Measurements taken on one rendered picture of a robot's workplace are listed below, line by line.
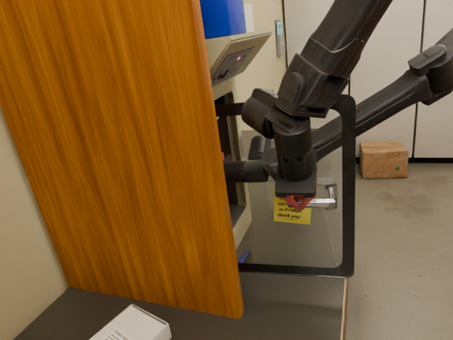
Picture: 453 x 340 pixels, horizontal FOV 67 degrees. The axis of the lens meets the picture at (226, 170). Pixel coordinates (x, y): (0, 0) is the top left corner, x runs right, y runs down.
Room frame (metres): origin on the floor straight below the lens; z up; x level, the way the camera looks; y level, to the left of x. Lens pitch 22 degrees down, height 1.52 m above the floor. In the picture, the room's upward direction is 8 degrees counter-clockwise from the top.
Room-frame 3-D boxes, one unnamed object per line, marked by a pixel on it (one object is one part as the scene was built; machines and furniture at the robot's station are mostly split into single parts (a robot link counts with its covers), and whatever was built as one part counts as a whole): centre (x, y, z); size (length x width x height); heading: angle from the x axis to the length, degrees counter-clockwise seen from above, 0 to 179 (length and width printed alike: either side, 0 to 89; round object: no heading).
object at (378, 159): (3.13, -1.56, 0.14); 0.41 x 0.33 x 0.29; 73
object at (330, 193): (0.58, -0.16, 1.20); 0.10 x 0.05 x 0.03; 73
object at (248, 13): (0.87, -0.08, 1.54); 0.05 x 0.05 x 0.06; 59
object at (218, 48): (0.80, -0.05, 1.46); 0.32 x 0.12 x 0.10; 157
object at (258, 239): (0.63, -0.10, 1.19); 0.30 x 0.01 x 0.40; 73
